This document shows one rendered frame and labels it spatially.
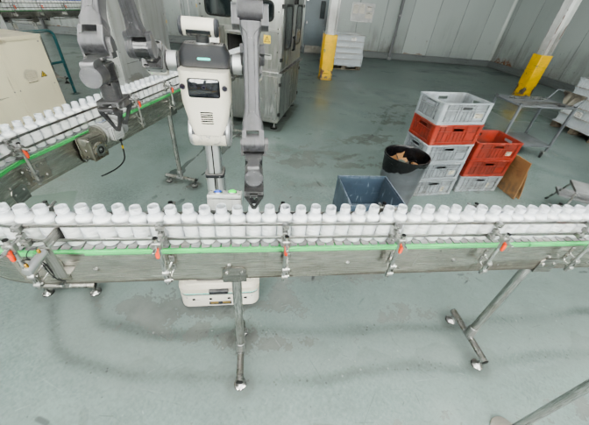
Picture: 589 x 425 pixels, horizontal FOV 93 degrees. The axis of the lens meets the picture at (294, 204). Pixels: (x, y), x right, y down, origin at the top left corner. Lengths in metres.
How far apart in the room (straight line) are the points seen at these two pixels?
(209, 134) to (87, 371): 1.51
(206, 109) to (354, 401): 1.77
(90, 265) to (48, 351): 1.11
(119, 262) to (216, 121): 0.77
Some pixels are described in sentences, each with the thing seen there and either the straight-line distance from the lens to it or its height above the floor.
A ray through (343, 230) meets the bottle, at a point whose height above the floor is 1.06.
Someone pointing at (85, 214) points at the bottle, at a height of 1.14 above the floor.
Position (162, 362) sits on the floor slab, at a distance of 2.05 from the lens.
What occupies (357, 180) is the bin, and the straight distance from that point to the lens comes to 1.78.
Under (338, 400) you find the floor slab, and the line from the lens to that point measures 1.94.
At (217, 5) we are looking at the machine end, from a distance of 4.74.
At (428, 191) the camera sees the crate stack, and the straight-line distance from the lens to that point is 3.72.
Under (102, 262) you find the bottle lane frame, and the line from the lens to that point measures 1.29.
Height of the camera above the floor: 1.80
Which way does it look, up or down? 37 degrees down
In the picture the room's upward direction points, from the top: 6 degrees clockwise
